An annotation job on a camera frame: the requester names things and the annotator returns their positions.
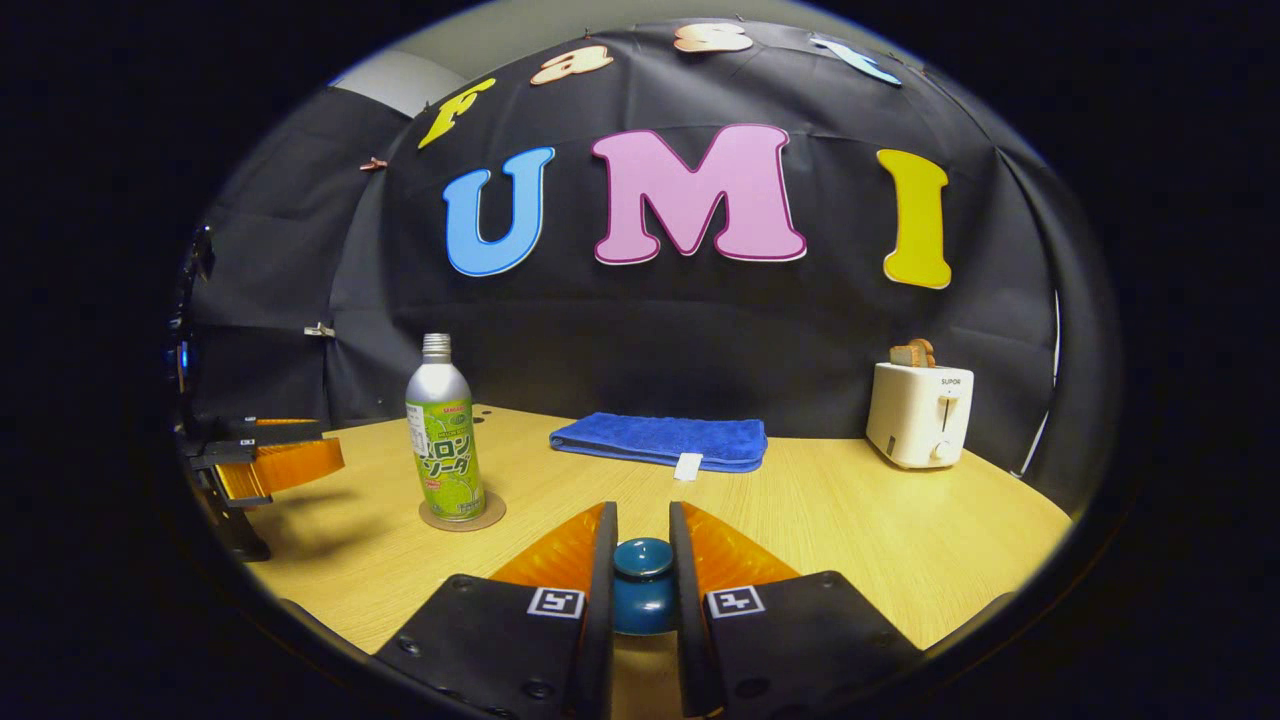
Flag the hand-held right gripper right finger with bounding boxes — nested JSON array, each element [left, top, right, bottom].
[[668, 500, 926, 719]]

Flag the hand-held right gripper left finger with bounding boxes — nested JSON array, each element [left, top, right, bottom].
[[372, 500, 619, 720]]

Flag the teal teacup lid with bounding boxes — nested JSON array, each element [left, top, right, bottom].
[[612, 537, 681, 636]]

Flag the silver green-label water bottle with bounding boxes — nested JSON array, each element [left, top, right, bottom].
[[405, 333, 487, 523]]

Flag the round brown coaster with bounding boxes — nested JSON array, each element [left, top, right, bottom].
[[418, 490, 508, 533]]

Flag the folded blue towel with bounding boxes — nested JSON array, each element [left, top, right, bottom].
[[548, 411, 769, 483]]

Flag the white toaster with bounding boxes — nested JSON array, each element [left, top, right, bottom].
[[865, 361, 975, 470]]

